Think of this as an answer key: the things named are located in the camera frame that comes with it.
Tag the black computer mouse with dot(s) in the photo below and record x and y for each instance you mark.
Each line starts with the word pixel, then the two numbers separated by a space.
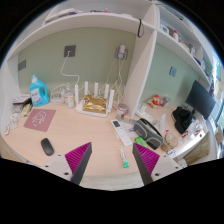
pixel 47 147

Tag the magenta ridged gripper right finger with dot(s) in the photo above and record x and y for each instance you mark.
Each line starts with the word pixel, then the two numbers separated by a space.
pixel 152 166

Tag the blue detergent bottle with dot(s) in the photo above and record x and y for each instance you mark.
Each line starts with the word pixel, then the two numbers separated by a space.
pixel 38 92

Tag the green packet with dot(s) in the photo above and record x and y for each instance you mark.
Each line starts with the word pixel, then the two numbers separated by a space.
pixel 141 141

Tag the grey wall socket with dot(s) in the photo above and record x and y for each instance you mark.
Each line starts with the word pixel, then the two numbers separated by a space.
pixel 70 51

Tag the black computer monitor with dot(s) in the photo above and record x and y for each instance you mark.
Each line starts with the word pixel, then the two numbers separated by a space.
pixel 200 100

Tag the white power adapter plug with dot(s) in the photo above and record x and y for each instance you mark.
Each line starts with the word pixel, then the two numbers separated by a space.
pixel 121 52

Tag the gold foil bag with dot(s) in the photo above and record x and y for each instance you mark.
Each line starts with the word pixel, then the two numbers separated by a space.
pixel 94 104

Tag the small glass jar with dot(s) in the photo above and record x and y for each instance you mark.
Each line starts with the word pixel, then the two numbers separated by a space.
pixel 122 110

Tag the pink square mouse pad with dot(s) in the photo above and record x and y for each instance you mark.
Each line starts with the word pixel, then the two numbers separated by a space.
pixel 39 119

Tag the clear bottle with label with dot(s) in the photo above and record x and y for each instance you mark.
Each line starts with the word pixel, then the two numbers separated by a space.
pixel 69 96

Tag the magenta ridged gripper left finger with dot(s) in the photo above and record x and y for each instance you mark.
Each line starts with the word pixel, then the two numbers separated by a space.
pixel 70 166

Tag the black bag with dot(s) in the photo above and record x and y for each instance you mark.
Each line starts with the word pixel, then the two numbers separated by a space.
pixel 182 119

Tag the small red figurine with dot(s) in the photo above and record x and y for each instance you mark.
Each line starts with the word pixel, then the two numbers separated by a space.
pixel 157 100

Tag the white remote control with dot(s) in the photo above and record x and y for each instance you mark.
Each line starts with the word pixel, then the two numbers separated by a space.
pixel 121 133

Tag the white wifi router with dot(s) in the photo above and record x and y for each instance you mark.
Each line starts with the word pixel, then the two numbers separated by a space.
pixel 108 96

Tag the green white tube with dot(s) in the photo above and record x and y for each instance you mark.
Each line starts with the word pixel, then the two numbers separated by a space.
pixel 124 159

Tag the grey zip pouch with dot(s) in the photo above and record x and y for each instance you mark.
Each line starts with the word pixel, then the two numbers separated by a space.
pixel 149 133

